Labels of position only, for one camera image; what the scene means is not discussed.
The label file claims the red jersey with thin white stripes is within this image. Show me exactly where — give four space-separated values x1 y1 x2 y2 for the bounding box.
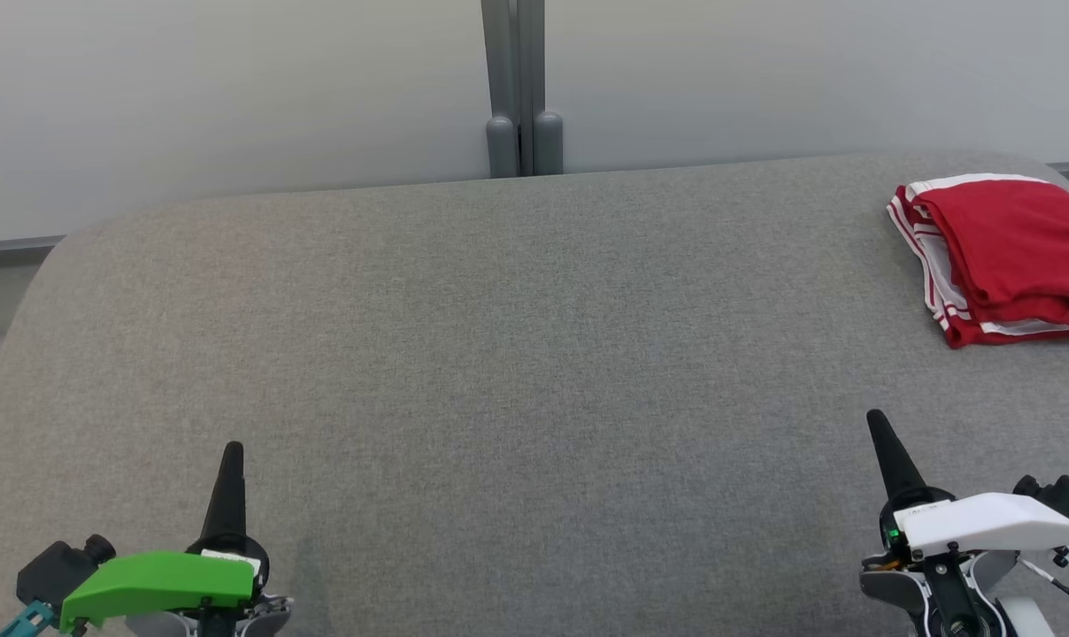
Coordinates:
887 173 1069 349

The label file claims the grey fabric sofa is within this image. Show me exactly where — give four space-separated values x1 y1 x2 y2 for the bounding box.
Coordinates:
0 150 1069 637

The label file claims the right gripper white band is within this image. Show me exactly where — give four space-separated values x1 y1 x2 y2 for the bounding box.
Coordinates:
866 409 1069 564

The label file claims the grey metal frame post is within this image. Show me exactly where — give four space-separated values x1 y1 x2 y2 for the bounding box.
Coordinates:
481 0 520 179
519 0 564 176

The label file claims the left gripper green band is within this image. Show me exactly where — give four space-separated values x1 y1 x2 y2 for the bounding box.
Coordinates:
59 441 270 634

